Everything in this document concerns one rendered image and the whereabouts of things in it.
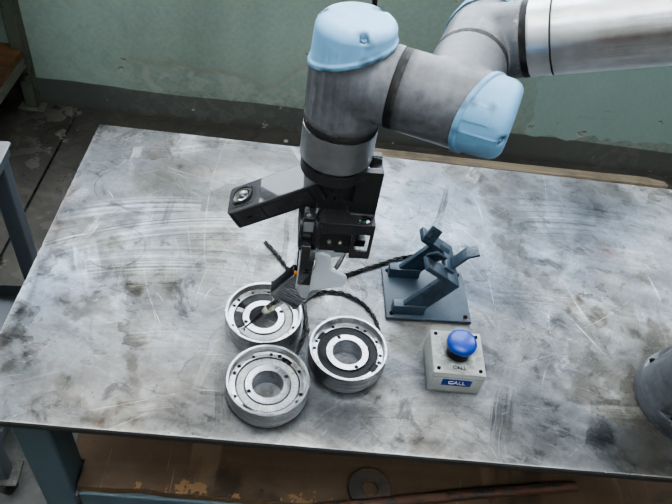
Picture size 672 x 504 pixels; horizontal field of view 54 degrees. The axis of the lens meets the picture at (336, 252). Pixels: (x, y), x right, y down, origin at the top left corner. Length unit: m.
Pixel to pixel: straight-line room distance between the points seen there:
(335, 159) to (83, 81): 2.12
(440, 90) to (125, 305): 0.57
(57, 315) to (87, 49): 1.74
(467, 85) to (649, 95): 2.18
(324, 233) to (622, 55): 0.34
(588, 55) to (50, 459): 0.84
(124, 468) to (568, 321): 0.72
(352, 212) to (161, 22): 1.84
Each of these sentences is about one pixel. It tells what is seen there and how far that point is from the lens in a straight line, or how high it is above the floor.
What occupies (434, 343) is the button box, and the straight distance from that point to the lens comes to 0.91.
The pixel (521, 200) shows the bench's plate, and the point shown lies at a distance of 1.24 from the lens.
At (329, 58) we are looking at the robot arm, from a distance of 0.59.
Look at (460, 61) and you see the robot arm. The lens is 0.61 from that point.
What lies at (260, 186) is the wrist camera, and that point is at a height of 1.07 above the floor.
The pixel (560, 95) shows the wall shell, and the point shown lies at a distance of 2.63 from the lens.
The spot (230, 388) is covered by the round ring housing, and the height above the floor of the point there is 0.83.
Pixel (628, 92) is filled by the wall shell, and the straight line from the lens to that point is 2.71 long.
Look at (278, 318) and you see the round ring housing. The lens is 0.91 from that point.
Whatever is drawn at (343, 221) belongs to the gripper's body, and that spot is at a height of 1.07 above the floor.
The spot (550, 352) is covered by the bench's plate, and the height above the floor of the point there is 0.80.
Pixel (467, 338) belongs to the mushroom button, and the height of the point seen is 0.87.
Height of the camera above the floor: 1.55
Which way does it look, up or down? 46 degrees down
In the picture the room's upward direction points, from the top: 10 degrees clockwise
